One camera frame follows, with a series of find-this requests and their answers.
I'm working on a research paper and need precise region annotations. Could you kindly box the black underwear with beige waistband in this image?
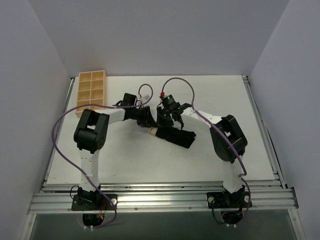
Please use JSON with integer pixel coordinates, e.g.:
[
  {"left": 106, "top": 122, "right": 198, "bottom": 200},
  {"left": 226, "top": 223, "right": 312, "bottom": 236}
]
[{"left": 149, "top": 127, "right": 197, "bottom": 149}]

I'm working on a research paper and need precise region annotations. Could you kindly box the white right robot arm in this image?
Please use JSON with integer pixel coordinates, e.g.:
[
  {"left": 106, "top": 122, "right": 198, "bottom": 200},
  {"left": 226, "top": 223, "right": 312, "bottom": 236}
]
[{"left": 157, "top": 103, "right": 248, "bottom": 207}]

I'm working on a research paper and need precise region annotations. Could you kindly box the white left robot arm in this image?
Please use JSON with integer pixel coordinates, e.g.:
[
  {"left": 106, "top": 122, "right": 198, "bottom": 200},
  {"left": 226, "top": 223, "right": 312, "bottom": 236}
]
[{"left": 73, "top": 106, "right": 156, "bottom": 210}]

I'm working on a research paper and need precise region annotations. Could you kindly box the wooden compartment tray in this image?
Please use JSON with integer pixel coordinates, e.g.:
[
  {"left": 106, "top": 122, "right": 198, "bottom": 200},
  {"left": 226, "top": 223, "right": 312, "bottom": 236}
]
[{"left": 75, "top": 70, "right": 106, "bottom": 117}]

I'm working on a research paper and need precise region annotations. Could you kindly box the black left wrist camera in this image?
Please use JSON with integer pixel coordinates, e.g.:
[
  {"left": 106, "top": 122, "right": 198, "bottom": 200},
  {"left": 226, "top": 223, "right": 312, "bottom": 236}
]
[{"left": 120, "top": 93, "right": 137, "bottom": 107}]

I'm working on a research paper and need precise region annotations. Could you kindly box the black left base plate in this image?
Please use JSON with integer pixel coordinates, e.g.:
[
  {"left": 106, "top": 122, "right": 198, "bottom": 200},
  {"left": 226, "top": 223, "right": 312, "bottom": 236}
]
[{"left": 71, "top": 192, "right": 118, "bottom": 211}]

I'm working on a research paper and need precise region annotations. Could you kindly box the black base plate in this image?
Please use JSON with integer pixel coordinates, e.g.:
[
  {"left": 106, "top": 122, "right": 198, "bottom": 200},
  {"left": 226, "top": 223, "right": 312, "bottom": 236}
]
[
  {"left": 71, "top": 192, "right": 118, "bottom": 211},
  {"left": 206, "top": 191, "right": 253, "bottom": 209}
]

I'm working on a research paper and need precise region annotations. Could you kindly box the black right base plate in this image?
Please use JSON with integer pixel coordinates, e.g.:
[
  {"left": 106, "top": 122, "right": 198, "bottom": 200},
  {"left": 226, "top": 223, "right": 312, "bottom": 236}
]
[{"left": 206, "top": 191, "right": 253, "bottom": 209}]

